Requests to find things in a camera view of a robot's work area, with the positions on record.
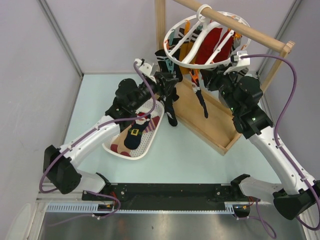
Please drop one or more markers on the black sock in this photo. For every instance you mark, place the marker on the black sock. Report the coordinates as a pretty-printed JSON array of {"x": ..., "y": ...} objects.
[
  {"x": 162, "y": 60},
  {"x": 169, "y": 109},
  {"x": 177, "y": 73}
]

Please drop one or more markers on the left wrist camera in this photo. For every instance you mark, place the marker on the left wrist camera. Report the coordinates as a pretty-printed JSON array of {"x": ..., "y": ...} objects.
[{"x": 146, "y": 68}]

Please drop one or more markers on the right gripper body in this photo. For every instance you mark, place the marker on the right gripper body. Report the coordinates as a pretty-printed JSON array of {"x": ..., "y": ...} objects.
[{"x": 225, "y": 84}]

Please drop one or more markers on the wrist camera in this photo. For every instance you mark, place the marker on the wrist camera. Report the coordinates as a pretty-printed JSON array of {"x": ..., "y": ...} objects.
[
  {"x": 238, "y": 62},
  {"x": 146, "y": 68}
]

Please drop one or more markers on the white round clip hanger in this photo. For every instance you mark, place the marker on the white round clip hanger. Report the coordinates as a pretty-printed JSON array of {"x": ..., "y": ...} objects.
[{"x": 200, "y": 42}]

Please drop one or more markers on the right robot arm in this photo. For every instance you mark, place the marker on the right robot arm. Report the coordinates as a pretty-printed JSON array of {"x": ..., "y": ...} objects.
[{"x": 242, "y": 94}]

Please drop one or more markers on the grey striped sock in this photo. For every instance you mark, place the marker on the grey striped sock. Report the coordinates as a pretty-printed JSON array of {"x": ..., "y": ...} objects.
[{"x": 243, "y": 72}]

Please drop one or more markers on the wooden hanger stand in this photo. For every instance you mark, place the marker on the wooden hanger stand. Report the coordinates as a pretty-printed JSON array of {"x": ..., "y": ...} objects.
[{"x": 217, "y": 130}]

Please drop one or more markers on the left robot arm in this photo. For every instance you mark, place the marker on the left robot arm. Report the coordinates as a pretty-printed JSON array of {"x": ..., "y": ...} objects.
[{"x": 131, "y": 113}]

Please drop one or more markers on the red patterned sock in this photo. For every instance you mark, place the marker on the red patterned sock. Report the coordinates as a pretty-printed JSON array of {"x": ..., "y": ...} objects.
[{"x": 225, "y": 50}]

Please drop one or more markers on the orange clip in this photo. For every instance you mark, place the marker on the orange clip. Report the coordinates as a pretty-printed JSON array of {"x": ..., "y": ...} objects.
[{"x": 194, "y": 76}]

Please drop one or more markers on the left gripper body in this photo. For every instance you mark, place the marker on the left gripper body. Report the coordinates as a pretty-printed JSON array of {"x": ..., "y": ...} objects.
[{"x": 160, "y": 90}]

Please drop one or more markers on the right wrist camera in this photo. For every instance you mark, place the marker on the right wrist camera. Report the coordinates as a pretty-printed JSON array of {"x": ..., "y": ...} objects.
[{"x": 238, "y": 62}]

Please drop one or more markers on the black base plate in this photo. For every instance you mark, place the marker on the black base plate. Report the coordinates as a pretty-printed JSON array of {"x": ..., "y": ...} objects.
[{"x": 173, "y": 197}]

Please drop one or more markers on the white cable duct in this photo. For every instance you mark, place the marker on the white cable duct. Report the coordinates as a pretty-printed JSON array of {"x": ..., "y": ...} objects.
[{"x": 97, "y": 208}]

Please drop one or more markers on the white laundry basket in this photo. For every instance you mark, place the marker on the white laundry basket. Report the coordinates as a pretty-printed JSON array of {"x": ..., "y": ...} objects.
[{"x": 147, "y": 145}]

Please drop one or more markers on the navy santa sock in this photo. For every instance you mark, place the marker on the navy santa sock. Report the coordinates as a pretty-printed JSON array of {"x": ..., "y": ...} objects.
[
  {"x": 197, "y": 90},
  {"x": 135, "y": 132}
]

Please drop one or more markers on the mustard brown striped sock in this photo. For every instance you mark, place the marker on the mustard brown striped sock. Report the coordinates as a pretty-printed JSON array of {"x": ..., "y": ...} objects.
[{"x": 186, "y": 47}]

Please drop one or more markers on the beige maroon striped sock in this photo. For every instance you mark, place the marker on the beige maroon striped sock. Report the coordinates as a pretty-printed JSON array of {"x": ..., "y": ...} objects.
[{"x": 118, "y": 145}]

